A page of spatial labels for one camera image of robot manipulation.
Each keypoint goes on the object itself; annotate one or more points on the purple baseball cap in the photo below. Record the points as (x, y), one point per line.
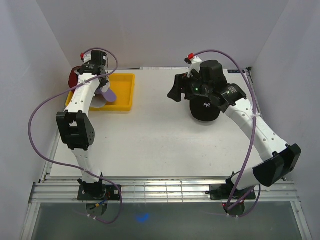
(107, 93)

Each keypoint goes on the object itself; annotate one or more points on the white baseball cap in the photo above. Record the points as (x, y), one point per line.
(98, 101)

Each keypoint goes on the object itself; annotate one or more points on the red baseball cap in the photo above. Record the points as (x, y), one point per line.
(73, 77)

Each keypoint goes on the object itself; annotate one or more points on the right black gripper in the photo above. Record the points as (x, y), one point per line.
(181, 81)

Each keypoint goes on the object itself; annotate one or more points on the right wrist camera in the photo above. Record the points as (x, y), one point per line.
(194, 63)

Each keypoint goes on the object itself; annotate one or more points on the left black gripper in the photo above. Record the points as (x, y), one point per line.
(103, 83)

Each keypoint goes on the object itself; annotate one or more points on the black baseball cap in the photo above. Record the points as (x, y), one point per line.
(202, 110)

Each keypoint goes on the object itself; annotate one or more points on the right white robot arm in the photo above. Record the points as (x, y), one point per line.
(209, 94)

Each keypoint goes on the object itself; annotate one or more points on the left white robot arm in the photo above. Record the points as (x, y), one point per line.
(75, 128)

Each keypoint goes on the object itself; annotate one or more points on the aluminium rail frame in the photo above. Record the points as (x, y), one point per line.
(156, 190)

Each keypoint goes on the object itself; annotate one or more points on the yellow plastic bin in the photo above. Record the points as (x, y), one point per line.
(122, 84)

